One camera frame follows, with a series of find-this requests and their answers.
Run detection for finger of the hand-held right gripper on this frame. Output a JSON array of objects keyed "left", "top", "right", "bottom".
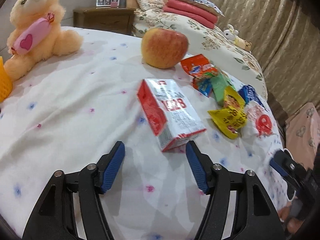
[{"left": 270, "top": 150, "right": 304, "bottom": 188}]

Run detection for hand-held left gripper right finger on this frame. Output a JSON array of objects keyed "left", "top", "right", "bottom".
[{"left": 185, "top": 140, "right": 285, "bottom": 240}]

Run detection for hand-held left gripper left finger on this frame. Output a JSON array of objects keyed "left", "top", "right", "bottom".
[{"left": 22, "top": 140, "right": 125, "bottom": 240}]

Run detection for red white milk carton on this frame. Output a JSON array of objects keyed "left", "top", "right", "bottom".
[{"left": 137, "top": 79, "right": 207, "bottom": 152}]

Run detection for blue snack packet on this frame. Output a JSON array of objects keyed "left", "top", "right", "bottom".
[{"left": 237, "top": 85, "right": 265, "bottom": 108}]

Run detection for colourful candy wrapper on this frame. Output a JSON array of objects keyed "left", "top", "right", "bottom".
[{"left": 192, "top": 76, "right": 213, "bottom": 97}]

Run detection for green drink box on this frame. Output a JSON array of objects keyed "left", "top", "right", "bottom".
[{"left": 210, "top": 74, "right": 236, "bottom": 106}]

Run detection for person's right hand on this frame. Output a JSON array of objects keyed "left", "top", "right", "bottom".
[{"left": 279, "top": 202, "right": 300, "bottom": 233}]

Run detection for pink heart print cover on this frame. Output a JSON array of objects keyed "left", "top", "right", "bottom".
[{"left": 285, "top": 102, "right": 320, "bottom": 160}]

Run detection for white red printed plastic bag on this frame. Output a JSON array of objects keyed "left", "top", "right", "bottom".
[{"left": 241, "top": 104, "right": 279, "bottom": 140}]

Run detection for yellow snack packet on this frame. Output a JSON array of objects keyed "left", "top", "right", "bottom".
[{"left": 208, "top": 106, "right": 248, "bottom": 140}]

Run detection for white dotted tablecloth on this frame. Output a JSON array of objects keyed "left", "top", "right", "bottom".
[{"left": 0, "top": 26, "right": 295, "bottom": 240}]

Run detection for yellow green printed packet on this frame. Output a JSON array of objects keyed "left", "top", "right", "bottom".
[{"left": 223, "top": 87, "right": 246, "bottom": 109}]

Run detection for red apple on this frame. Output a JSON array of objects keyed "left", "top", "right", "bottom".
[{"left": 141, "top": 28, "right": 189, "bottom": 69}]

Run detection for bed with floral cover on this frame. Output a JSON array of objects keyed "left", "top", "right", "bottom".
[{"left": 132, "top": 7, "right": 268, "bottom": 100}]

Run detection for beige patterned curtains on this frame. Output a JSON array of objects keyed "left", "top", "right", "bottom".
[{"left": 185, "top": 0, "right": 320, "bottom": 110}]

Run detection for orange foam net sleeve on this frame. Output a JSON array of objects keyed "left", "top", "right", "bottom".
[{"left": 0, "top": 56, "right": 13, "bottom": 103}]

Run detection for white rabbit plush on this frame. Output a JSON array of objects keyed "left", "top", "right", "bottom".
[{"left": 223, "top": 24, "right": 240, "bottom": 43}]

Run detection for wooden nightstand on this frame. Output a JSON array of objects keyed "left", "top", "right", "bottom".
[{"left": 73, "top": 7, "right": 135, "bottom": 36}]

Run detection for folded red blanket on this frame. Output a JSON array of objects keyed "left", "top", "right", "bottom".
[{"left": 162, "top": 0, "right": 218, "bottom": 29}]

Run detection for blue dotted pillow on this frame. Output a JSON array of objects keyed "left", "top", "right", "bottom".
[{"left": 169, "top": 0, "right": 224, "bottom": 17}]

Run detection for beige teddy bear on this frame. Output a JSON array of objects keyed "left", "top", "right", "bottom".
[{"left": 4, "top": 0, "right": 84, "bottom": 80}]

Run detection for floral pillow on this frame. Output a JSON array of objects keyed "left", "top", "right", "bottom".
[{"left": 136, "top": 0, "right": 165, "bottom": 12}]

